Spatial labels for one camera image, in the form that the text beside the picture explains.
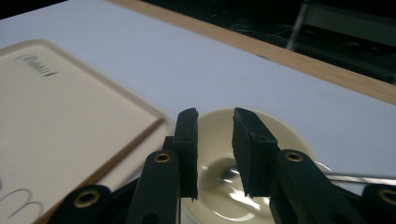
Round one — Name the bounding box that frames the white metal stand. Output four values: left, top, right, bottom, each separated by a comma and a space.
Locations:
285, 1, 396, 50

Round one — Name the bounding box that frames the beige tray with rabbit print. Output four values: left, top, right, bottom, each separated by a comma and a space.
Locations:
0, 38, 171, 224

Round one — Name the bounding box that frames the brown wooden chopstick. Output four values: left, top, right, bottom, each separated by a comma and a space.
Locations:
32, 117, 166, 224

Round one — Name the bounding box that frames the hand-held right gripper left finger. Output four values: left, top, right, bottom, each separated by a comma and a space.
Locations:
162, 107, 200, 200

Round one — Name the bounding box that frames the metal spoon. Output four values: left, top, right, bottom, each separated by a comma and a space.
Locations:
218, 164, 396, 188

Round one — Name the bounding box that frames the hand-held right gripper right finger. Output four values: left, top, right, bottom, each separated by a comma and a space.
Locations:
232, 106, 280, 199

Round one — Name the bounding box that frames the wooden table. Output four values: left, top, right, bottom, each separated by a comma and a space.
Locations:
106, 0, 396, 106

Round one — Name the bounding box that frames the cream round bowl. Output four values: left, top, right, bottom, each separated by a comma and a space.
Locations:
180, 107, 316, 224

